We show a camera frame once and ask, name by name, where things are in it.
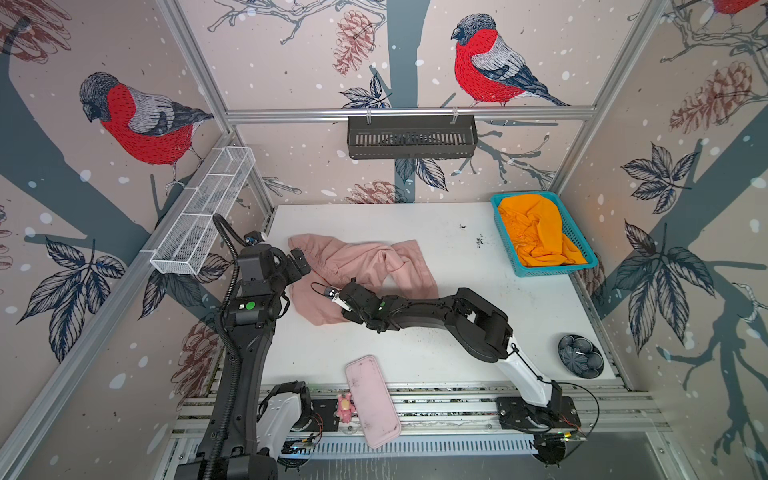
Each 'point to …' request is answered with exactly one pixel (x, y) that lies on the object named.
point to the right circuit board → (552, 437)
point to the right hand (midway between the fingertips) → (349, 298)
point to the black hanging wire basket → (413, 138)
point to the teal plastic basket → (570, 229)
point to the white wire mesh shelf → (183, 249)
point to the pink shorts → (395, 270)
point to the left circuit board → (298, 447)
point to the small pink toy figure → (345, 407)
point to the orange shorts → (535, 225)
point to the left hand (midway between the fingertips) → (285, 257)
